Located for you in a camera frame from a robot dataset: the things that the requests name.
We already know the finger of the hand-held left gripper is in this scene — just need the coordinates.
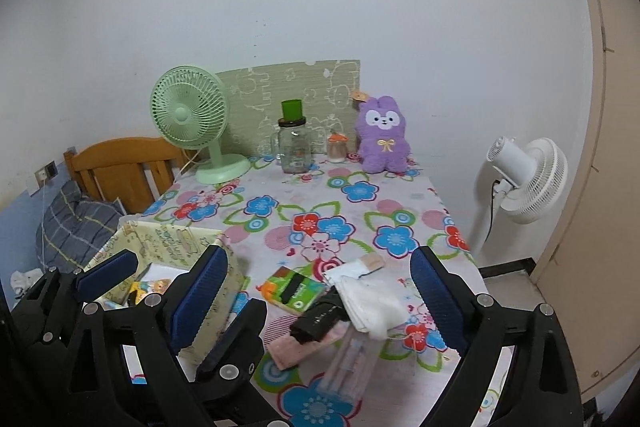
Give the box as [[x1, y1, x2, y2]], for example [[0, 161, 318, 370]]
[[12, 251, 140, 348], [195, 298, 268, 388]]

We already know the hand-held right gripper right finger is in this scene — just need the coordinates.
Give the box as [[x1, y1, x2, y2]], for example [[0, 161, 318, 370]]
[[410, 245, 586, 427]]

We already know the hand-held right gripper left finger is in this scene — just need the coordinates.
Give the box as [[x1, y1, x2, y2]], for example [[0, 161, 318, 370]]
[[45, 244, 231, 427]]

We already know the pink cloth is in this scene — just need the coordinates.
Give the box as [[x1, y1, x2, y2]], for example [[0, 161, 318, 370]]
[[267, 322, 348, 370]]

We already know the patterned paper gift bag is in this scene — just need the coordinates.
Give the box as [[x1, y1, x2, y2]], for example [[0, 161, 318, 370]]
[[82, 219, 246, 365]]

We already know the white cloth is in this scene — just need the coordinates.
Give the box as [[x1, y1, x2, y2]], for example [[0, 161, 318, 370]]
[[322, 257, 406, 340], [11, 269, 46, 298]]

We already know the green tissue pack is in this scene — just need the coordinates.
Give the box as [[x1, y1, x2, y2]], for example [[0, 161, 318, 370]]
[[257, 264, 328, 313]]

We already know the black cloth bundle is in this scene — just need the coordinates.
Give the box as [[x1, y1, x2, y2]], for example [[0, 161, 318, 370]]
[[290, 287, 351, 343]]

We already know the clear plastic packet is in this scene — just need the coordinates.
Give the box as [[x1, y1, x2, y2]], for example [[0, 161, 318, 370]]
[[320, 332, 381, 400]]

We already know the colourful printed packet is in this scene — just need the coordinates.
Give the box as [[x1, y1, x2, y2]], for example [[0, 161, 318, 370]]
[[135, 277, 173, 295]]

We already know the grey plaid pillow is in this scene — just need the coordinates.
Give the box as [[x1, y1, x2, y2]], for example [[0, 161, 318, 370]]
[[36, 181, 132, 270]]

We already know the white crumpled cloth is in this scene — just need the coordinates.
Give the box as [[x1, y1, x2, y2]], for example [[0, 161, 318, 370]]
[[11, 269, 46, 298]]

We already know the wooden chair back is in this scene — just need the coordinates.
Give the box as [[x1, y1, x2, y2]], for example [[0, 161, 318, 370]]
[[63, 137, 196, 215]]

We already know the white standing fan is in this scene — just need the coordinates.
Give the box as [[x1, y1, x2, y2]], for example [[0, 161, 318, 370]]
[[467, 136, 569, 258]]

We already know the purple plush rabbit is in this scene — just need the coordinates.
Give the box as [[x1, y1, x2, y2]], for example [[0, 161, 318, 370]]
[[355, 93, 412, 174]]

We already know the glass jar mug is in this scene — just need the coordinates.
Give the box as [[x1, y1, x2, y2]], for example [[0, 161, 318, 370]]
[[271, 117, 313, 174]]

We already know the green desk fan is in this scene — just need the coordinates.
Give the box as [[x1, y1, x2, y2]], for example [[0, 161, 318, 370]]
[[150, 64, 251, 185]]

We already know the small jar with orange lid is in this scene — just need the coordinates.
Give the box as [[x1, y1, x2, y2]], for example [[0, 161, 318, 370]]
[[326, 133, 349, 164]]

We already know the green plastic cup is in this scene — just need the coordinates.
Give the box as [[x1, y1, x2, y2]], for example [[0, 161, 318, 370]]
[[281, 99, 305, 122]]

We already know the green printed board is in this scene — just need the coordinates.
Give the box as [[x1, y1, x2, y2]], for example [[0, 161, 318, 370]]
[[216, 59, 362, 158]]

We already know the beige door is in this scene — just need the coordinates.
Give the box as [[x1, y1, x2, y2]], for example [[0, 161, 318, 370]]
[[530, 0, 640, 403]]

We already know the black fan cable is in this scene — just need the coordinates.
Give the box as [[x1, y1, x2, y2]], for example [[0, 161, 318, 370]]
[[487, 179, 503, 235]]

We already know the wall socket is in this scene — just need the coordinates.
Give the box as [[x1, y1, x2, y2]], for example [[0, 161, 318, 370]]
[[35, 160, 59, 188]]

